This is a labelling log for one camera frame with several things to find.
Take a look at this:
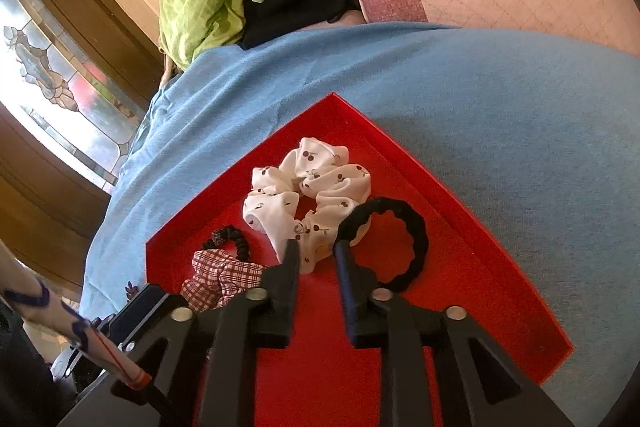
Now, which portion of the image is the red tray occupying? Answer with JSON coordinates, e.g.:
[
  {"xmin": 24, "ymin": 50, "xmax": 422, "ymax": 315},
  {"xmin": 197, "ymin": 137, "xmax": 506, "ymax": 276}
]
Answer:
[{"xmin": 145, "ymin": 92, "xmax": 576, "ymax": 427}]

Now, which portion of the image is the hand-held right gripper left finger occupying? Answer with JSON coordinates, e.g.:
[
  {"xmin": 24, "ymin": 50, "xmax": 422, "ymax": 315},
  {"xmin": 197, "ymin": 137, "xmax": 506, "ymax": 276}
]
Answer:
[{"xmin": 57, "ymin": 239, "xmax": 301, "ymax": 427}]

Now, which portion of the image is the small dark hair tie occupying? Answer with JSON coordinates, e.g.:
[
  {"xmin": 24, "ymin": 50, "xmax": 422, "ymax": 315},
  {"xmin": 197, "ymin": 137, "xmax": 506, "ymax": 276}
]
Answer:
[{"xmin": 209, "ymin": 224, "xmax": 250, "ymax": 265}]

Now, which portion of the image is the red plaid scrunchie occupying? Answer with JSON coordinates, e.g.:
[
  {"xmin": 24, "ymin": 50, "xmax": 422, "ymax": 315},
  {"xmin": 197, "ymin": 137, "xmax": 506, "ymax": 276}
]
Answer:
[{"xmin": 180, "ymin": 249, "xmax": 273, "ymax": 312}]

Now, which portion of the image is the white cherry print scrunchie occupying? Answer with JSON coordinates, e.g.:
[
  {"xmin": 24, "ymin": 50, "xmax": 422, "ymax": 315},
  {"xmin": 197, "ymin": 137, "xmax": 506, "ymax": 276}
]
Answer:
[{"xmin": 242, "ymin": 137, "xmax": 373, "ymax": 275}]

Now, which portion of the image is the wooden door with stained glass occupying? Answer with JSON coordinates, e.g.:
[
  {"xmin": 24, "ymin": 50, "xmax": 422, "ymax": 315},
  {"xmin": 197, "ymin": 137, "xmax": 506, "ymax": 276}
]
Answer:
[{"xmin": 0, "ymin": 0, "xmax": 171, "ymax": 288}]

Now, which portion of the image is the printed wrist strap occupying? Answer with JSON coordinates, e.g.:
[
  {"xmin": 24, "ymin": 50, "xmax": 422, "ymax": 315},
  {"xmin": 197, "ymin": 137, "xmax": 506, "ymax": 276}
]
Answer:
[{"xmin": 0, "ymin": 242, "xmax": 151, "ymax": 390}]

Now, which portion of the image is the black hair tie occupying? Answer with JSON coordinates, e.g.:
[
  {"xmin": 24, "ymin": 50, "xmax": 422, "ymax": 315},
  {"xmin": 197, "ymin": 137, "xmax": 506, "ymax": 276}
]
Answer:
[{"xmin": 337, "ymin": 197, "xmax": 429, "ymax": 294}]

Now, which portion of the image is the blue blanket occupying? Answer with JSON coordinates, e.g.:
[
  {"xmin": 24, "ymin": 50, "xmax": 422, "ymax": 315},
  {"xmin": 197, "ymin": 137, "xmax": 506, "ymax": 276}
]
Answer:
[{"xmin": 80, "ymin": 22, "xmax": 640, "ymax": 427}]

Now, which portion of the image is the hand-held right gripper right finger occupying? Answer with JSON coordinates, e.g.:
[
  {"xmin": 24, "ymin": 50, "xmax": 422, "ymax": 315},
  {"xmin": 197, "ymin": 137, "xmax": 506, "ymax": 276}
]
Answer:
[{"xmin": 332, "ymin": 239, "xmax": 576, "ymax": 427}]

